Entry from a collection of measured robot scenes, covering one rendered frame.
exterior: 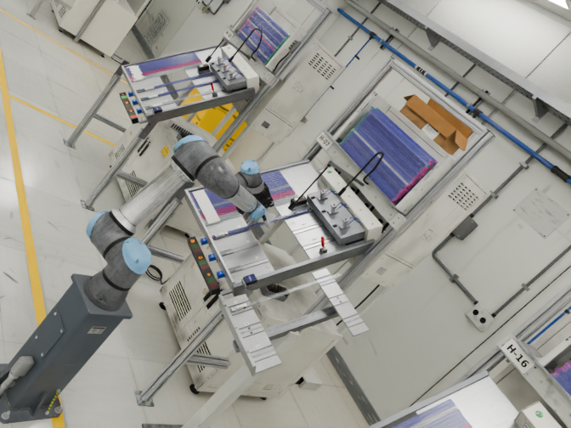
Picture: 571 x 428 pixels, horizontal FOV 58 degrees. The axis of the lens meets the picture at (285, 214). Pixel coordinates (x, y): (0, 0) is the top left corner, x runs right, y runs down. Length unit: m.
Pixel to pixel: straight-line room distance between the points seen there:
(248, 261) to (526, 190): 2.20
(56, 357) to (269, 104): 2.20
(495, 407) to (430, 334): 1.82
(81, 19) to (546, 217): 5.07
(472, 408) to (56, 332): 1.49
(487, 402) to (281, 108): 2.32
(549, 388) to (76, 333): 1.62
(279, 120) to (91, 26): 3.38
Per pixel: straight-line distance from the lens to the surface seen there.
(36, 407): 2.24
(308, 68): 3.58
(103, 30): 6.58
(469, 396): 2.09
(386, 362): 4.00
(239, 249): 2.39
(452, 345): 3.80
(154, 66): 3.84
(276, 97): 3.57
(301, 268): 2.33
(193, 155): 1.84
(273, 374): 2.96
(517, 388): 2.27
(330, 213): 2.50
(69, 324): 1.97
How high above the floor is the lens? 1.65
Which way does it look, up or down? 15 degrees down
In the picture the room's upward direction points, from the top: 42 degrees clockwise
